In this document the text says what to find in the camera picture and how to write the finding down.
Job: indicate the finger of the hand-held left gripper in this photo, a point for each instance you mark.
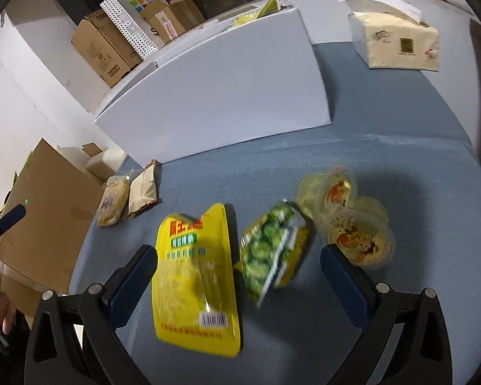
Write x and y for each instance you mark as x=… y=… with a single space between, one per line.
x=13 y=216

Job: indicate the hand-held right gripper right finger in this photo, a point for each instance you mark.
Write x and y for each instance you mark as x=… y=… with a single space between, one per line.
x=344 y=284

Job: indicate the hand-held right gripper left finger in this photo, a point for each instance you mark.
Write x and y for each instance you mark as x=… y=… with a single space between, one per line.
x=131 y=284

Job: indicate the clear jelly cup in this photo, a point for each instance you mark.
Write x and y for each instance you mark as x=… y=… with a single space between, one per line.
x=356 y=240
x=334 y=188

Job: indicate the yellow cartoon snack packet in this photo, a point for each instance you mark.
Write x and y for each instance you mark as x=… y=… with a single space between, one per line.
x=112 y=202

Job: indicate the green pea snack packet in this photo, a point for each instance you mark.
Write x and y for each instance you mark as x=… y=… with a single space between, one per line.
x=264 y=256

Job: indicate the orange snack packet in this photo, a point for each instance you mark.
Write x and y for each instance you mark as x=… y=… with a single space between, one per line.
x=142 y=190

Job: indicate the white storage box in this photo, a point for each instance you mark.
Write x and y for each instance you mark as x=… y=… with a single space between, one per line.
x=224 y=88

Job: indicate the person's left hand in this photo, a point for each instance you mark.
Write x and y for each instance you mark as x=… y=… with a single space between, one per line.
x=6 y=311

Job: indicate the flat cardboard sheet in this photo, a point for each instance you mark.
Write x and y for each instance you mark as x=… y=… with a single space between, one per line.
x=48 y=216

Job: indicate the green paper item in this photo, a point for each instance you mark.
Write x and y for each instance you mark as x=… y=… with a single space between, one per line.
x=14 y=178

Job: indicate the small cardboard flap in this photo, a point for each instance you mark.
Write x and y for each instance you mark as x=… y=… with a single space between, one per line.
x=92 y=150

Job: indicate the large cardboard box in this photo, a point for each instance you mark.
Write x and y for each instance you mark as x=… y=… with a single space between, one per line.
x=100 y=52

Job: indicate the white dotted paper bag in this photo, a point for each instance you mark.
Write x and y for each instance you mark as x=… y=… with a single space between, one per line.
x=130 y=30

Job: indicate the yellow tissue pack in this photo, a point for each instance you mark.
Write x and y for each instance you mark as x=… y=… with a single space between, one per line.
x=401 y=44

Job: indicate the small open cardboard box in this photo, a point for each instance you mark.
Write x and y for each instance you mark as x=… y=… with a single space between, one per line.
x=176 y=16

